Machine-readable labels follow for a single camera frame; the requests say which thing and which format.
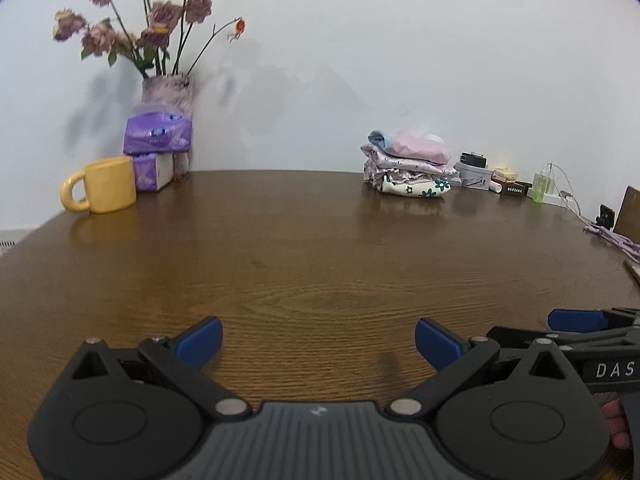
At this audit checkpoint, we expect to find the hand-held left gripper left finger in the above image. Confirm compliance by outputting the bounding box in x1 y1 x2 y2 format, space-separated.
70 316 251 421

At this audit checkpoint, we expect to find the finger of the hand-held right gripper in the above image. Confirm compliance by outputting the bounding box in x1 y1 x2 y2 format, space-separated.
487 326 640 355
547 307 640 335

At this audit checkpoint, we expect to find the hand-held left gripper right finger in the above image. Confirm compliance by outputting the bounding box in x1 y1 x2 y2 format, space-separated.
390 317 571 421

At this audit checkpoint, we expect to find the pink blue mesh vest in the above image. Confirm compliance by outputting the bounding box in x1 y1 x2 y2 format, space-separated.
369 127 453 166

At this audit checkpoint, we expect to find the person's right hand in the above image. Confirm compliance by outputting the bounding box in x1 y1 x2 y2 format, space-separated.
600 400 633 451

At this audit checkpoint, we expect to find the wooden chair backrest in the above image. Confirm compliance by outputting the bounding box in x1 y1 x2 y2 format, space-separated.
612 186 640 246

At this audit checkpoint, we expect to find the green bottle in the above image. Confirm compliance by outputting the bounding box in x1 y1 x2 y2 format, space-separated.
531 162 553 204

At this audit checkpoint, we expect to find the lilac tin box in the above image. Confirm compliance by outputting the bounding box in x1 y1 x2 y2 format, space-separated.
454 162 493 190

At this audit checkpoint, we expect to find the lilac ruffled folded cloth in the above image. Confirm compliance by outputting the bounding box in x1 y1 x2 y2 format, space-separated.
364 165 446 186

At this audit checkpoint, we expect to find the purple tissue pack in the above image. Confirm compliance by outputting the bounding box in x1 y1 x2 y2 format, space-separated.
122 110 193 156
132 152 176 192

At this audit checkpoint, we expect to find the pink floral folded cloth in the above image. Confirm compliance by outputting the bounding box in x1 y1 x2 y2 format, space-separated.
361 144 458 177

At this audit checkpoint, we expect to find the yellow mug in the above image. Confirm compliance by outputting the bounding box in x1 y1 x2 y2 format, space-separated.
60 156 138 215

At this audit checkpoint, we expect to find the lilac textured vase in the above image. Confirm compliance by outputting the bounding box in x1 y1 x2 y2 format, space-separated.
141 74 195 181

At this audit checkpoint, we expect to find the dried rose bouquet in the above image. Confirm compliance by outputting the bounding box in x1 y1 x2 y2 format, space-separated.
52 0 247 80

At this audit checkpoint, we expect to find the purple cable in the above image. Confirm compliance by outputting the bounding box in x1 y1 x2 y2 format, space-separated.
584 224 640 263

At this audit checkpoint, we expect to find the white cable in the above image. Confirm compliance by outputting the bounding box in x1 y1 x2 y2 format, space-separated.
550 162 596 223

